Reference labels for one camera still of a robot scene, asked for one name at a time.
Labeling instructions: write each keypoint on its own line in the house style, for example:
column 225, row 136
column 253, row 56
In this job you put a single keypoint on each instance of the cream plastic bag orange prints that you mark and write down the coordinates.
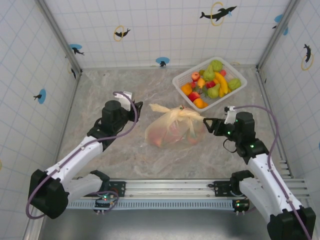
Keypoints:
column 170, row 125

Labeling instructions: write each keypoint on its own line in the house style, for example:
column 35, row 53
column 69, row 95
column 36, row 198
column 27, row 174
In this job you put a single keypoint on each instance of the yellow fake banana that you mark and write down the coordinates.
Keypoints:
column 222, row 83

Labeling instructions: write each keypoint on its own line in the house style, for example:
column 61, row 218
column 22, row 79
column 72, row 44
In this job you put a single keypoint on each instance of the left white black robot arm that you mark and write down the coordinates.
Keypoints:
column 75, row 157

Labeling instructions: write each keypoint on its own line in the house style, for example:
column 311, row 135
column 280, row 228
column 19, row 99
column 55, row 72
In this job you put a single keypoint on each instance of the blue wall sticker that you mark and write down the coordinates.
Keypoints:
column 285, row 31
column 277, row 18

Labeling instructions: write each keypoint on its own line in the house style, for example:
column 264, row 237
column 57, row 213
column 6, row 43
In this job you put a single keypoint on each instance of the white plastic mesh basket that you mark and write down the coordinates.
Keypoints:
column 185, row 77

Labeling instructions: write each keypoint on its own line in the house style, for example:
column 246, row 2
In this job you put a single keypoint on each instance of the green fake pear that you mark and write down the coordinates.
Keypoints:
column 208, row 74

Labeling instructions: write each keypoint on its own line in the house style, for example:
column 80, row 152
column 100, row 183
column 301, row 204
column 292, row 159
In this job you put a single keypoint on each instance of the red yellow fake apple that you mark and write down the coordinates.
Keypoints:
column 195, row 75

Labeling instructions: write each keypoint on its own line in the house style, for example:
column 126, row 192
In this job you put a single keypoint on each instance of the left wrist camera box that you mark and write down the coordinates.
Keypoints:
column 127, row 96

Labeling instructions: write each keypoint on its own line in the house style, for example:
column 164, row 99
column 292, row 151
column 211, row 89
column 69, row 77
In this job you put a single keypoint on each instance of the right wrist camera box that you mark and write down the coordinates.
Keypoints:
column 229, row 117

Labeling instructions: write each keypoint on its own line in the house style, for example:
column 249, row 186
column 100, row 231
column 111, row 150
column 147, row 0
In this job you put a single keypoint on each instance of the orange yellow fake mango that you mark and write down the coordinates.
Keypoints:
column 200, row 103

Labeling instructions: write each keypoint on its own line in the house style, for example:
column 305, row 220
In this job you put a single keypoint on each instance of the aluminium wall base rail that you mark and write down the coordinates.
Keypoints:
column 120, row 67

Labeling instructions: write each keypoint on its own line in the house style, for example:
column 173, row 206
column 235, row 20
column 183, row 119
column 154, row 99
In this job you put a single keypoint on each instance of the yellow fake peach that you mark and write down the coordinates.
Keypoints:
column 201, row 82

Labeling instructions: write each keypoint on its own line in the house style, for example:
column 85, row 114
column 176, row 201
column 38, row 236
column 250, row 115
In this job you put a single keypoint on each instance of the aluminium frame post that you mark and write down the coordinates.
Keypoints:
column 31, row 230

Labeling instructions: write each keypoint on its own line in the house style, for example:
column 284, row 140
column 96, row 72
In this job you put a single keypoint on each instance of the round orange fake fruit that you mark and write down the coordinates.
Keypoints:
column 187, row 88

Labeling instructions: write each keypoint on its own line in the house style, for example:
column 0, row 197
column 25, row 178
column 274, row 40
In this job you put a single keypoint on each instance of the black mounting plate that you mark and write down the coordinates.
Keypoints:
column 221, row 187
column 120, row 187

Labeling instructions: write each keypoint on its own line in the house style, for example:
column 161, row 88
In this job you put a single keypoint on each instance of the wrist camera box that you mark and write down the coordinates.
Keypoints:
column 229, row 117
column 127, row 96

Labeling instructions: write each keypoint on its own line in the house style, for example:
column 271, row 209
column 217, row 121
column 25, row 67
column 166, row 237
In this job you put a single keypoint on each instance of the blue oval dolphin sticker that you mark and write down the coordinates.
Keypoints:
column 75, row 46
column 42, row 96
column 162, row 60

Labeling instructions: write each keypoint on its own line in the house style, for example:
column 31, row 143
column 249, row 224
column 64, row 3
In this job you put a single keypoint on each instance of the aluminium side rail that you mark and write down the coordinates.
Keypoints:
column 71, row 100
column 262, row 82

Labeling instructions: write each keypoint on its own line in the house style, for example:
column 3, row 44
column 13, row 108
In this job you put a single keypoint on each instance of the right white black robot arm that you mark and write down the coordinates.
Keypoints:
column 262, row 170

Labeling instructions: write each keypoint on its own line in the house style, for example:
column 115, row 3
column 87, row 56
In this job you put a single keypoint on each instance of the small controller board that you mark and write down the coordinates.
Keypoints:
column 238, row 206
column 101, row 203

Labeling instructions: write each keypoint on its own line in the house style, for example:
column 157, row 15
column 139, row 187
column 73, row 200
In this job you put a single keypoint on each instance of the aluminium corner post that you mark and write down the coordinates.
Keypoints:
column 269, row 50
column 60, row 37

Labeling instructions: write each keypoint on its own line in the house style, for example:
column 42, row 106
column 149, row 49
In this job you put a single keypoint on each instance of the small red fake strawberry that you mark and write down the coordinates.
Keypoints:
column 223, row 72

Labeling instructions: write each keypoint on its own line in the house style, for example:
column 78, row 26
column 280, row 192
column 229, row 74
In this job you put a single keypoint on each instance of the marble pattern table cover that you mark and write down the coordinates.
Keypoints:
column 175, row 162

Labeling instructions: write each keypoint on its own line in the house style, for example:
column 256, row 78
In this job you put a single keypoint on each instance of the grey metal panel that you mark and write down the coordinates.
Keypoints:
column 162, row 225

